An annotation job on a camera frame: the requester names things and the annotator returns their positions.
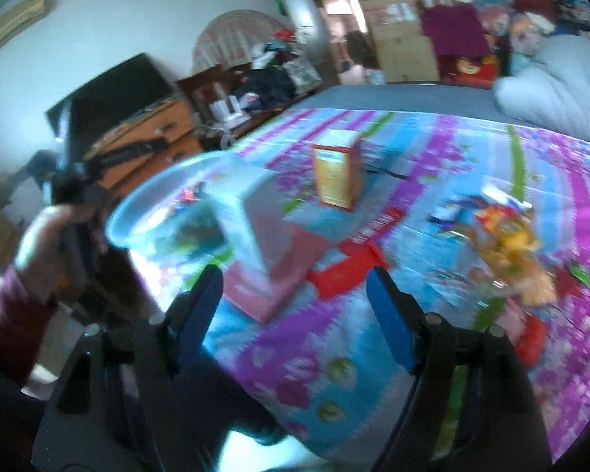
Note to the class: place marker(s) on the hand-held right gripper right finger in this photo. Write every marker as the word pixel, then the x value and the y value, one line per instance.
pixel 391 319

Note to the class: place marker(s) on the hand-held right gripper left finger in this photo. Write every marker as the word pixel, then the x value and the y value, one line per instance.
pixel 204 305

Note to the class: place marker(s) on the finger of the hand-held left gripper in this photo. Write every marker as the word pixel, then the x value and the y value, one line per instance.
pixel 128 151

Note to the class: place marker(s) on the dark blue snack packet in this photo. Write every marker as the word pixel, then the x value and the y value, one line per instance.
pixel 199 228

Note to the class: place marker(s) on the person's left forearm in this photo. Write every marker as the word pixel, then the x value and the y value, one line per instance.
pixel 10 324

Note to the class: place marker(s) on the person's left hand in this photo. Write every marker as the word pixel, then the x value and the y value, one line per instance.
pixel 39 243

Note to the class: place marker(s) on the wooden chest of drawers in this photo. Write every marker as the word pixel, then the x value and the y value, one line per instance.
pixel 172 125

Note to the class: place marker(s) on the black television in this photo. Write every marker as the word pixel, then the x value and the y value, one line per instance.
pixel 113 93

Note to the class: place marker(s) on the red flat box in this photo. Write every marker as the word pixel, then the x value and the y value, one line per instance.
pixel 349 265

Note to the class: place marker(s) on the purple blue printed bedsheet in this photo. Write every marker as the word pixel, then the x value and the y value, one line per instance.
pixel 324 344

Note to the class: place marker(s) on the pink box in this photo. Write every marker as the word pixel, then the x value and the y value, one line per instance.
pixel 285 255

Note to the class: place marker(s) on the dark wooden chair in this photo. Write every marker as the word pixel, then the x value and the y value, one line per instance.
pixel 196 83

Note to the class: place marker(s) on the white router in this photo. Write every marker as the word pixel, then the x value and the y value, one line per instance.
pixel 226 110

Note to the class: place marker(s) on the yellow snack packet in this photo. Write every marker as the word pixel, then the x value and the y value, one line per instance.
pixel 511 241

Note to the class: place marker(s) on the orange carton box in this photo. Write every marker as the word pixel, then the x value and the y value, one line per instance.
pixel 337 177

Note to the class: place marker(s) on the pile of dark clothes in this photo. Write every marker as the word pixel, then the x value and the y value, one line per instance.
pixel 270 83

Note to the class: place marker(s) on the striped chair cover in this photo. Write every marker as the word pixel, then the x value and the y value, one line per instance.
pixel 236 34

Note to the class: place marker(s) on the grey door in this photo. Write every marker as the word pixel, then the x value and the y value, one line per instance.
pixel 307 24

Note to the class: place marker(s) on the grey blanket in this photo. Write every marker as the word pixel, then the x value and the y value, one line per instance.
pixel 398 98

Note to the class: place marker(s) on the chair with dark jacket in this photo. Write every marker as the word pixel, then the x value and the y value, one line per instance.
pixel 359 51

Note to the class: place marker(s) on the stack of cardboard boxes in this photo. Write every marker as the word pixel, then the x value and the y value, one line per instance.
pixel 398 44

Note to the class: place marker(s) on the light blue duvet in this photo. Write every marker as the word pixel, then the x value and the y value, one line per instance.
pixel 560 83

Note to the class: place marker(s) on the magenta cloth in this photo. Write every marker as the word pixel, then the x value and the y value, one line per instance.
pixel 452 29

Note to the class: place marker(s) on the wall air conditioner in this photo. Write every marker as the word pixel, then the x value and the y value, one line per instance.
pixel 14 22

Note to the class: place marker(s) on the green wall sign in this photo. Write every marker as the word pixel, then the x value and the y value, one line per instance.
pixel 280 2

